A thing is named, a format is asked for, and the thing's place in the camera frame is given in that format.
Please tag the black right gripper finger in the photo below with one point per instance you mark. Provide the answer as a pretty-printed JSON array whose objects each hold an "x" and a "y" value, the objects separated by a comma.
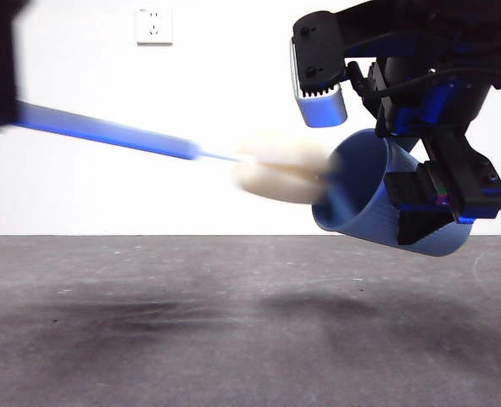
[{"x": 419, "y": 199}]

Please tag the blue ribbed plastic cup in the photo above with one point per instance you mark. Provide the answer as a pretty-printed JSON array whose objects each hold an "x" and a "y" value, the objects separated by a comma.
[{"x": 373, "y": 231}]

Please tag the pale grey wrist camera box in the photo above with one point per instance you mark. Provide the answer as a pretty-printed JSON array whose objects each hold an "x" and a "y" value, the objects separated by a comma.
[{"x": 322, "y": 110}]

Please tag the white wall socket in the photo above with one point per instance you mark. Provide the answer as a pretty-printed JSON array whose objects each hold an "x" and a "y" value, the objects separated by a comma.
[{"x": 154, "y": 25}]

